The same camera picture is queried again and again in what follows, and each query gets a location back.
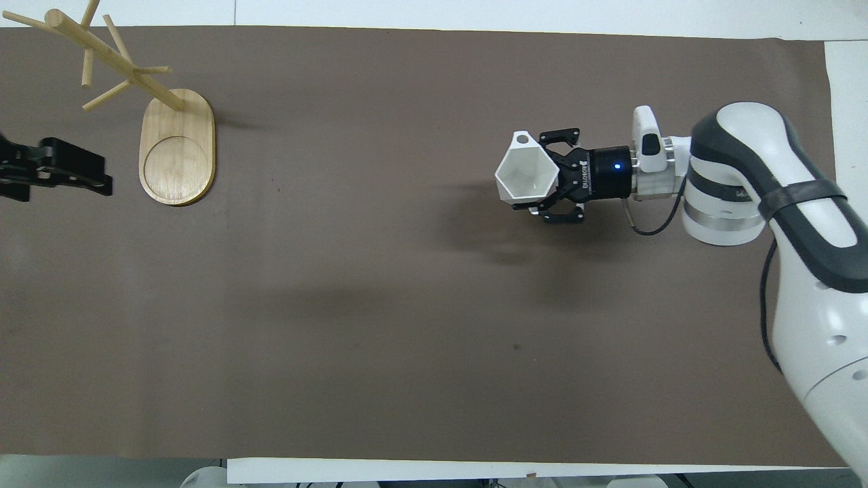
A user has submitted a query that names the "black cable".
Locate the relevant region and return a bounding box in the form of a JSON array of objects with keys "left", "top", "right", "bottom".
[
  {"left": 623, "top": 180, "right": 686, "bottom": 237},
  {"left": 759, "top": 236, "right": 785, "bottom": 375}
]

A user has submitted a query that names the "white hexagonal cup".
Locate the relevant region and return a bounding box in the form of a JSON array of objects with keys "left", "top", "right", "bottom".
[{"left": 494, "top": 131, "right": 561, "bottom": 211}]

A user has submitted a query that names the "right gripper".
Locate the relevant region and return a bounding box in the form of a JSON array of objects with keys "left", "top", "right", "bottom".
[{"left": 528, "top": 127, "right": 635, "bottom": 225}]

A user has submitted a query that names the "wooden cup rack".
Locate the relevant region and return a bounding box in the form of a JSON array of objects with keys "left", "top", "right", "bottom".
[{"left": 0, "top": 0, "right": 216, "bottom": 207}]

